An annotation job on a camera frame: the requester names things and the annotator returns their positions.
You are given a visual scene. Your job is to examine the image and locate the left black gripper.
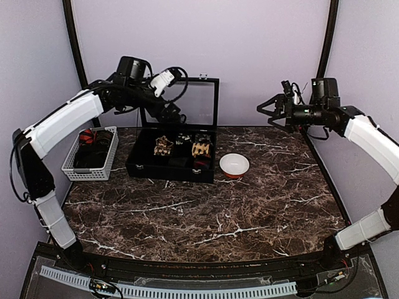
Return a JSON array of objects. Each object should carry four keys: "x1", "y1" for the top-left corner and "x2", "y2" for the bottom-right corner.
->
[{"x1": 127, "y1": 77, "x2": 181, "y2": 123}]

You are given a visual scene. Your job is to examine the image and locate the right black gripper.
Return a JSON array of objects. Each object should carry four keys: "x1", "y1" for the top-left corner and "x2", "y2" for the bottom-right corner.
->
[{"x1": 258, "y1": 93, "x2": 327, "y2": 133}]

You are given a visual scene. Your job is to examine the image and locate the black necktie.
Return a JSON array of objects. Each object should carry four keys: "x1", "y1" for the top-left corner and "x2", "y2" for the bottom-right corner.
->
[{"x1": 168, "y1": 157, "x2": 191, "y2": 168}]

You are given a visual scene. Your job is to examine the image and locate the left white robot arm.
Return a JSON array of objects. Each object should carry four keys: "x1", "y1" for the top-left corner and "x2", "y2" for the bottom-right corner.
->
[{"x1": 10, "y1": 67, "x2": 188, "y2": 272}]

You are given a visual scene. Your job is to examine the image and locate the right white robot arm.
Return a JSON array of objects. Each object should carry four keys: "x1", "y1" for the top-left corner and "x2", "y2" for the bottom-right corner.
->
[{"x1": 256, "y1": 78, "x2": 398, "y2": 270}]

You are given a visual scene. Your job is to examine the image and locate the dark blue mug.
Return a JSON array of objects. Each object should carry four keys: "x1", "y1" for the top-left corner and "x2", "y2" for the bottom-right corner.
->
[{"x1": 180, "y1": 114, "x2": 187, "y2": 123}]

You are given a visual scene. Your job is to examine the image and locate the black white rolled tie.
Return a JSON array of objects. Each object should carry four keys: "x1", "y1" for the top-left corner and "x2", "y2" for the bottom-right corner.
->
[{"x1": 175, "y1": 133, "x2": 193, "y2": 145}]

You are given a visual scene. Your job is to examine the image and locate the leopard print rolled tie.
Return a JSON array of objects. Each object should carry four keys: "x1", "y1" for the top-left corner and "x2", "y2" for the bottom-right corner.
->
[{"x1": 154, "y1": 136, "x2": 174, "y2": 156}]

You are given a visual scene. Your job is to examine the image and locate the black tie storage box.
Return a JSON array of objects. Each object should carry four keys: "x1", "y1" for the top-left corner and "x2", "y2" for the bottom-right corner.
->
[{"x1": 125, "y1": 77, "x2": 220, "y2": 183}]

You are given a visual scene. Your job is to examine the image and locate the tan patterned rolled tie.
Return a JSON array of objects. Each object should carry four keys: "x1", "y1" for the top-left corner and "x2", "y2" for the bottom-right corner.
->
[{"x1": 191, "y1": 134, "x2": 213, "y2": 158}]

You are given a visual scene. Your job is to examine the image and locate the red black rolled tie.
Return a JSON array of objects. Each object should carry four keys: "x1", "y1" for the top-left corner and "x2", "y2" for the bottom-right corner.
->
[{"x1": 193, "y1": 156, "x2": 211, "y2": 169}]

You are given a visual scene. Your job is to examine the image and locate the brown rolled tie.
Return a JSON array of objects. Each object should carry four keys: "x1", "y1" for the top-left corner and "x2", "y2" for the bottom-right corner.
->
[{"x1": 95, "y1": 130, "x2": 113, "y2": 146}]

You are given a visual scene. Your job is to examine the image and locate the white and orange bowl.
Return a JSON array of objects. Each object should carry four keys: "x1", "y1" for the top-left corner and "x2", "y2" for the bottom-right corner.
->
[{"x1": 219, "y1": 153, "x2": 250, "y2": 179}]

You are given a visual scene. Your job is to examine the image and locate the orange striped rolled tie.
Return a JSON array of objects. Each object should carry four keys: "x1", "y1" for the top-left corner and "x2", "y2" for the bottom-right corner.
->
[{"x1": 79, "y1": 129, "x2": 97, "y2": 146}]

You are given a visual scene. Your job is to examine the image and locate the white plastic basket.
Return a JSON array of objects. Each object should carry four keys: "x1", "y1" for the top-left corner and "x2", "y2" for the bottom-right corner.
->
[{"x1": 62, "y1": 126, "x2": 118, "y2": 181}]

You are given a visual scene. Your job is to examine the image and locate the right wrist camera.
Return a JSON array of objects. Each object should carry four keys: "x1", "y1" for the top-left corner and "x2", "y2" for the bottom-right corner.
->
[{"x1": 309, "y1": 78, "x2": 340, "y2": 109}]

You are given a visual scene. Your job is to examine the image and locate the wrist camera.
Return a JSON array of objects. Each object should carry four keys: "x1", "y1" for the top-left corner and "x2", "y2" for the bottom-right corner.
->
[
  {"x1": 309, "y1": 78, "x2": 340, "y2": 109},
  {"x1": 115, "y1": 56, "x2": 152, "y2": 83}
]

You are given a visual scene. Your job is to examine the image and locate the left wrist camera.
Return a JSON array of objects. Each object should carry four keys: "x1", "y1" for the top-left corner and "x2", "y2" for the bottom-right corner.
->
[{"x1": 115, "y1": 56, "x2": 152, "y2": 83}]

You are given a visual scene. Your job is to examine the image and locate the white cable duct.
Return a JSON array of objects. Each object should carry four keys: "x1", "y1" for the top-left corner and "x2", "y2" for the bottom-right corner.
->
[{"x1": 39, "y1": 265, "x2": 297, "y2": 298}]

